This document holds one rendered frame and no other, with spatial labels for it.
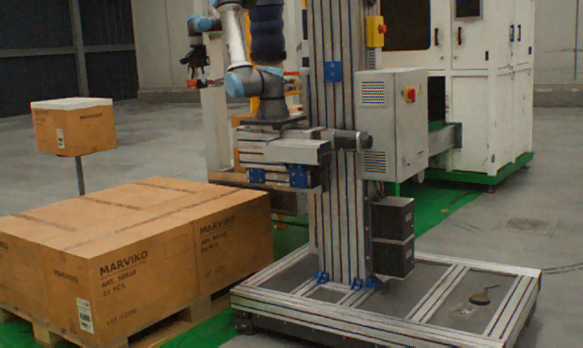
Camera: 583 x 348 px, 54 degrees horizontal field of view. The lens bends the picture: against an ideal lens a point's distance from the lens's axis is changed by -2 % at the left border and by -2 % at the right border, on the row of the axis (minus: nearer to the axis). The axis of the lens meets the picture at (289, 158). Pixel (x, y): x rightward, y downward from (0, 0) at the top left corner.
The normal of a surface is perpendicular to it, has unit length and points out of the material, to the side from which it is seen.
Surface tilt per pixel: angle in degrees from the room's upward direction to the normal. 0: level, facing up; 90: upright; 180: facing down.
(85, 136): 90
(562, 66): 90
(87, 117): 90
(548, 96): 90
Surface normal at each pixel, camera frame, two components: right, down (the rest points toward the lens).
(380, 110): -0.54, 0.19
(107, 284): 0.80, 0.07
